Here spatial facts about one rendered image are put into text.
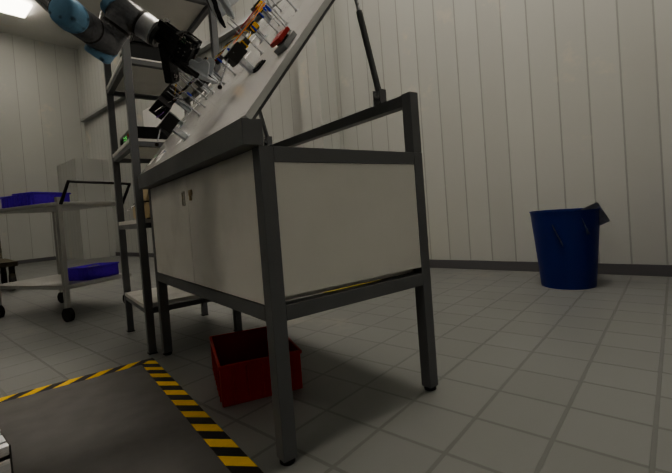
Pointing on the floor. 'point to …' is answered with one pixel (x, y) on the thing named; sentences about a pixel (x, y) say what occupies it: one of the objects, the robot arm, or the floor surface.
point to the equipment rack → (167, 7)
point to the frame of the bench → (270, 252)
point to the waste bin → (568, 246)
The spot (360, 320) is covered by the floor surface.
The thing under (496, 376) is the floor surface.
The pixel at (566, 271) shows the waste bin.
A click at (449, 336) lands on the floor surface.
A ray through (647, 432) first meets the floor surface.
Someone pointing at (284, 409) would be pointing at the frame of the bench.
